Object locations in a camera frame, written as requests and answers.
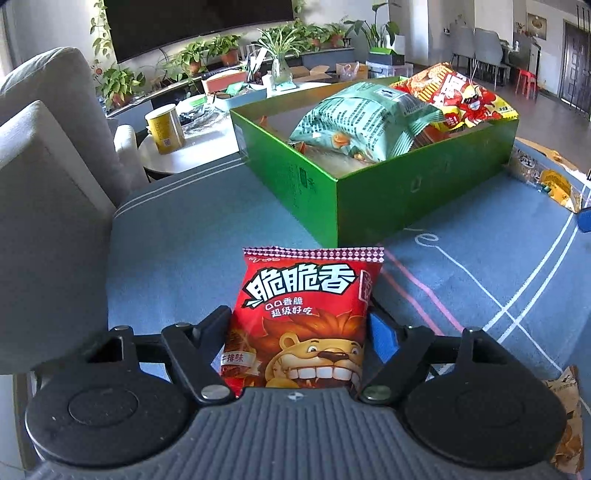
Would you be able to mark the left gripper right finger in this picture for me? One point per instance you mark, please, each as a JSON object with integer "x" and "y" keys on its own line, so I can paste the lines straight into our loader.
{"x": 406, "y": 355}

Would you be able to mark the large red noodle snack bag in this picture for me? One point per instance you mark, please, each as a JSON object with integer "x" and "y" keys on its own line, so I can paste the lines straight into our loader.
{"x": 462, "y": 102}

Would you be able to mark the glass vase with plant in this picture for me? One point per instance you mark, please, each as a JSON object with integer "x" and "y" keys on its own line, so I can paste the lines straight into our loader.
{"x": 279, "y": 42}

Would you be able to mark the dark clear snack packet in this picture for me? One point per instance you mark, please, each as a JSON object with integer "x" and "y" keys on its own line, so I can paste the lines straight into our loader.
{"x": 525, "y": 168}

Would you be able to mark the black television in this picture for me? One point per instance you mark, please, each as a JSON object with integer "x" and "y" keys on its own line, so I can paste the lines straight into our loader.
{"x": 139, "y": 26}

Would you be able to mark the grey sofa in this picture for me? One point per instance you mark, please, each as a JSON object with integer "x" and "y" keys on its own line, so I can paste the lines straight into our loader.
{"x": 64, "y": 171}

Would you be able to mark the white round coffee table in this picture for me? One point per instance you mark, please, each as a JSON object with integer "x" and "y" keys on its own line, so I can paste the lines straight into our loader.
{"x": 212, "y": 139}

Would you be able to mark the yellow tin can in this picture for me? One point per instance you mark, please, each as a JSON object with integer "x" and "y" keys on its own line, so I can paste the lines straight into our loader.
{"x": 165, "y": 129}

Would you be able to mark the green snack bag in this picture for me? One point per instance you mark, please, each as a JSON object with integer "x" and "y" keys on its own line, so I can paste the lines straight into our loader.
{"x": 368, "y": 121}

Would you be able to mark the red plastic stool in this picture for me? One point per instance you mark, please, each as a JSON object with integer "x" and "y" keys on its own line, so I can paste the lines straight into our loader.
{"x": 527, "y": 84}

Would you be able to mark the red lion snack bag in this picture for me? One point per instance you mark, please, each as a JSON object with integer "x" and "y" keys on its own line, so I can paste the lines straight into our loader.
{"x": 300, "y": 318}

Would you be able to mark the yellow snack packet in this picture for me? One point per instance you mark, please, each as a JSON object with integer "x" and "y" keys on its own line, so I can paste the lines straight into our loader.
{"x": 561, "y": 190}

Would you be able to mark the potted green plant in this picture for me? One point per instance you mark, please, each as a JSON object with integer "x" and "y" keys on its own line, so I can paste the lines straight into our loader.
{"x": 117, "y": 85}

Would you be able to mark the green cardboard box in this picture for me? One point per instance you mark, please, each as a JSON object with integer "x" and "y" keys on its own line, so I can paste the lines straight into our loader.
{"x": 369, "y": 205}

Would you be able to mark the open cardboard box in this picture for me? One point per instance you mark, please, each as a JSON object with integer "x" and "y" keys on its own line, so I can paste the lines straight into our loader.
{"x": 301, "y": 74}

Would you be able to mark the grey dining chair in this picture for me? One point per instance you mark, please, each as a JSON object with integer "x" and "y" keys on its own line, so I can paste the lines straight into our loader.
{"x": 489, "y": 53}

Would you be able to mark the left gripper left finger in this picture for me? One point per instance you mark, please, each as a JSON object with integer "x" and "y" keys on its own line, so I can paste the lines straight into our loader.
{"x": 187, "y": 351}

